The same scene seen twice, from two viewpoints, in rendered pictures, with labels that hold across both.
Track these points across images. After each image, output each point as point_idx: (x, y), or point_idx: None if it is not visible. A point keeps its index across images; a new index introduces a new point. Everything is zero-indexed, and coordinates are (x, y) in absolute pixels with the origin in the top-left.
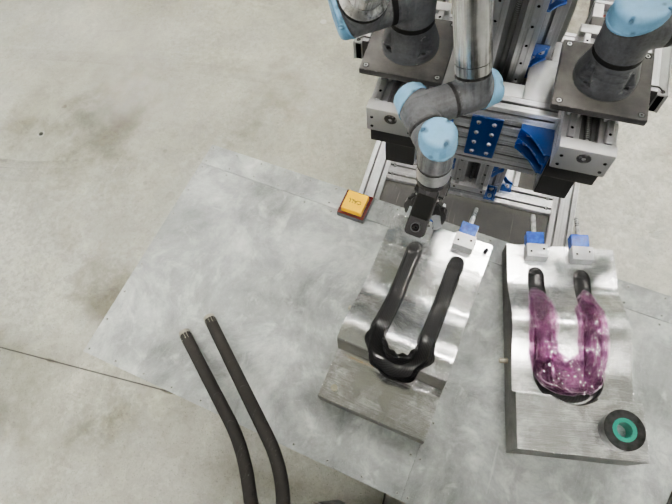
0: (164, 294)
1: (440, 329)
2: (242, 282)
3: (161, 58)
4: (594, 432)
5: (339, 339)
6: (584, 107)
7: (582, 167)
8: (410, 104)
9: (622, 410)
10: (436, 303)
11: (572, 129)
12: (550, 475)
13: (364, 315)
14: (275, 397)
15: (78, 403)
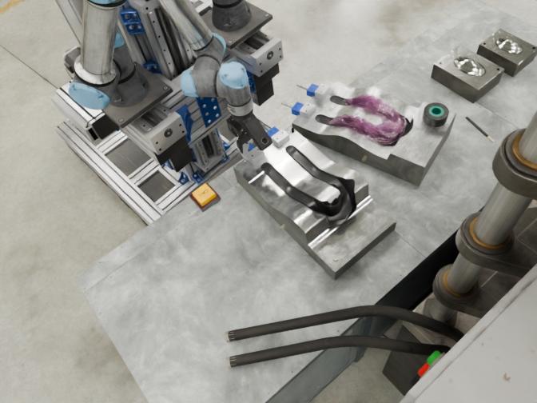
0: (182, 369)
1: (331, 173)
2: (212, 300)
3: None
4: (430, 128)
5: (307, 232)
6: (244, 33)
7: (272, 61)
8: (198, 79)
9: (425, 107)
10: (310, 172)
11: (250, 49)
12: (441, 171)
13: (298, 209)
14: (318, 311)
15: None
